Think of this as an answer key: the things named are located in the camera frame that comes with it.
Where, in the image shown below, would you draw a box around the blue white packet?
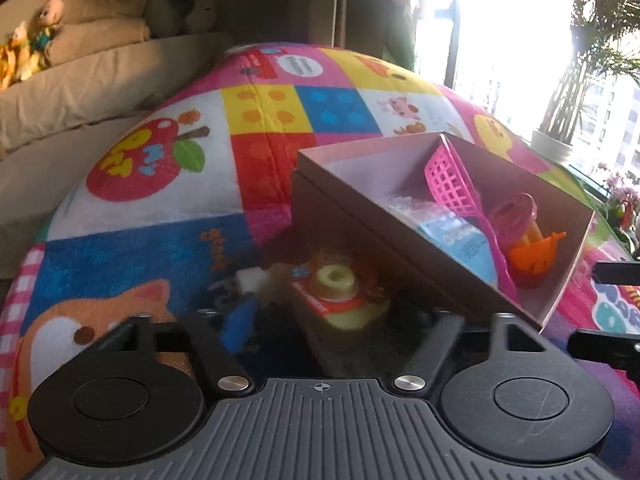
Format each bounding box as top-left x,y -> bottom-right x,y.
418,212 -> 498,288

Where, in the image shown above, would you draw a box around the orange plastic toy cup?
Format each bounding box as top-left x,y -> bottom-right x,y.
506,232 -> 566,288

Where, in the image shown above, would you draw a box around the pink toy net basket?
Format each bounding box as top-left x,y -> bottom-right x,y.
424,133 -> 518,304

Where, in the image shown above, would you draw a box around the pink round toy clock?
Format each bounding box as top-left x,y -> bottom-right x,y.
489,193 -> 542,250

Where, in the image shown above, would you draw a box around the colourful patchwork play mat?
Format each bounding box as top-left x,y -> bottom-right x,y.
1,44 -> 639,479

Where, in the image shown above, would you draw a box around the pink cardboard box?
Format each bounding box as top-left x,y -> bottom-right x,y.
292,133 -> 593,330

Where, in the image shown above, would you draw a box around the beige sofa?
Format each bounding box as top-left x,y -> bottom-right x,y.
1,32 -> 232,280

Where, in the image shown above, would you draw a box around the potted palm plant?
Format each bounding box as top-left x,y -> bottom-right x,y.
532,0 -> 639,164

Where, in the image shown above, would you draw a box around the grey plush toys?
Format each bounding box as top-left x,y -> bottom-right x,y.
144,0 -> 218,38

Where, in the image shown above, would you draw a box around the beige pillow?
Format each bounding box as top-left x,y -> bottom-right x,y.
44,18 -> 151,66

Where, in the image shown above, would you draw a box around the yellow plush doll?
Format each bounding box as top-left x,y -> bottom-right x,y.
1,0 -> 64,91

